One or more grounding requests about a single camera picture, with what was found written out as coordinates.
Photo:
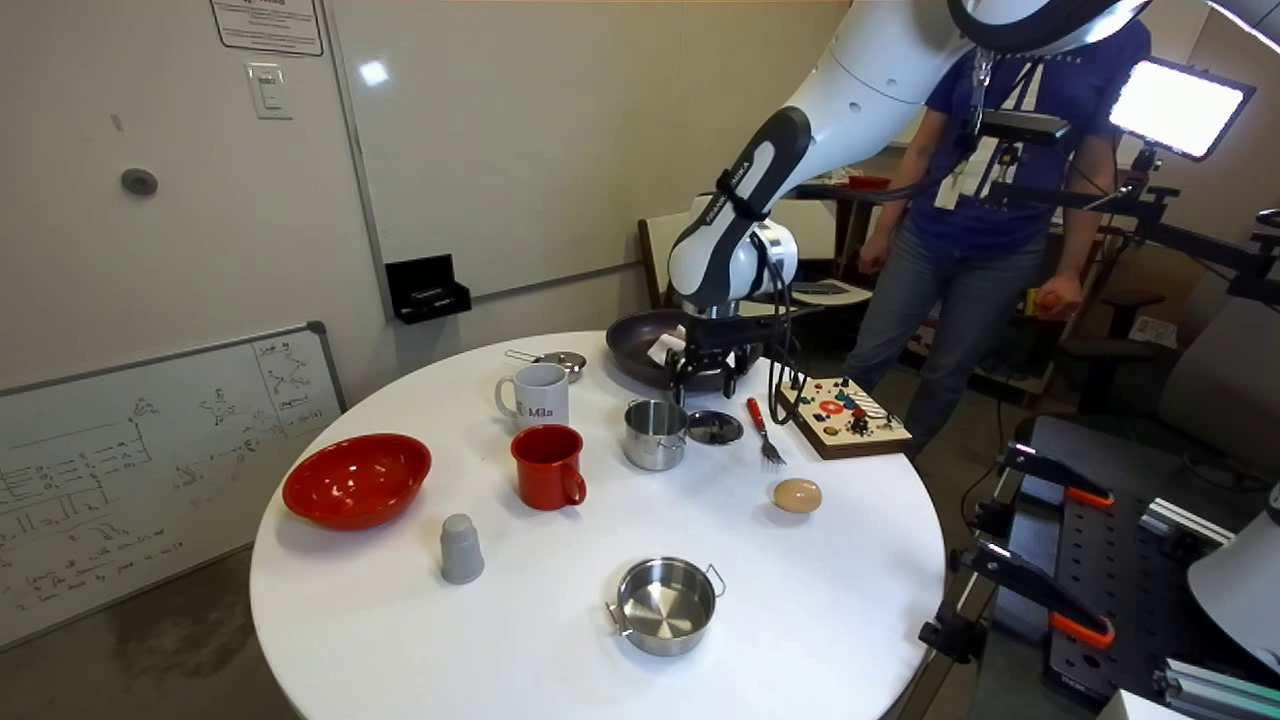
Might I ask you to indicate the white folded cloth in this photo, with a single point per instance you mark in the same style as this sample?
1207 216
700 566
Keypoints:
665 348

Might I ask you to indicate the black breadboard bench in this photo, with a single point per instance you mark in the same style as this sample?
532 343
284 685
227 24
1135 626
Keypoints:
1144 574

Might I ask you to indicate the red mug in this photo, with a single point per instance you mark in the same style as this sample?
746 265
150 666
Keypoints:
544 470

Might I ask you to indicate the black mounted camera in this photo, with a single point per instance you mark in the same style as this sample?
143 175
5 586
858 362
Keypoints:
1012 127

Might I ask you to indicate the wooden busy board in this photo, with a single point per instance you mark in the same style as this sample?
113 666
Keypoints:
843 419

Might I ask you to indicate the grey office chair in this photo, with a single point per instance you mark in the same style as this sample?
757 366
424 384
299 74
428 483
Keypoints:
1224 384

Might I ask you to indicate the wide shallow silver pot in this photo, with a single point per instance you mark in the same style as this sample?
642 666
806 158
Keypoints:
665 605

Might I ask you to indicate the silver pot lid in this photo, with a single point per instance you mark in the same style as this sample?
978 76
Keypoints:
712 429

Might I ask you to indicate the whiteboard leaning on wall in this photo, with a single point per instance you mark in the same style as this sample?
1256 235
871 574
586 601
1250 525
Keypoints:
146 493

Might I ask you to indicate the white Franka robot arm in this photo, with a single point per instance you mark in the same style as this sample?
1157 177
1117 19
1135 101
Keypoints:
852 83

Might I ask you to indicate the aluminium rail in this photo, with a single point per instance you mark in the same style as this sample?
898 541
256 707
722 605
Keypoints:
1221 691

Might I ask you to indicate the small grey cup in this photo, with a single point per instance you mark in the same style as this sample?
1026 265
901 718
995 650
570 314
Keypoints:
461 548

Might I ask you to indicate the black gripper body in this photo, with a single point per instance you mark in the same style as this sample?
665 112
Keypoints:
738 336

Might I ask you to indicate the small wooden round piece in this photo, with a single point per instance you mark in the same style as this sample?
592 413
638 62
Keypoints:
799 496

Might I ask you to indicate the round grey wall knob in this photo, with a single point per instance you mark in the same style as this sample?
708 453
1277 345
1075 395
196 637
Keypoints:
136 183

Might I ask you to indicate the white mug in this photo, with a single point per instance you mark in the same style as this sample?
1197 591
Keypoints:
543 396

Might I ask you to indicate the white wall switch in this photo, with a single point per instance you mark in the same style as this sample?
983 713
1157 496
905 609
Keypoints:
271 89

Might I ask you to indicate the bright LED light panel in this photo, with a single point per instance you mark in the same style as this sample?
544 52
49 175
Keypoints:
1183 106

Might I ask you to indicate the red bowl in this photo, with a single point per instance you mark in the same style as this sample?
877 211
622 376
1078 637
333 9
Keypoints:
359 483

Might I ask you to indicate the wall-mounted whiteboard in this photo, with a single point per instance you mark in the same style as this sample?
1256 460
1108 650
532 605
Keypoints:
532 134

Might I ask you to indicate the black marker tray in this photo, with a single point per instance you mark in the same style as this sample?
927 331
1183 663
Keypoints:
424 290

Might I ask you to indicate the black frying pan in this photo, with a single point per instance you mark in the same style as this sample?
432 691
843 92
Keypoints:
631 348

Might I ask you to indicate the person in blue shirt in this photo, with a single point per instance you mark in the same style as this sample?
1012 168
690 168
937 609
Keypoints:
1012 215

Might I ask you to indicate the paper wall sign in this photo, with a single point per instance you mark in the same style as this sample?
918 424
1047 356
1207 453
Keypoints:
264 24

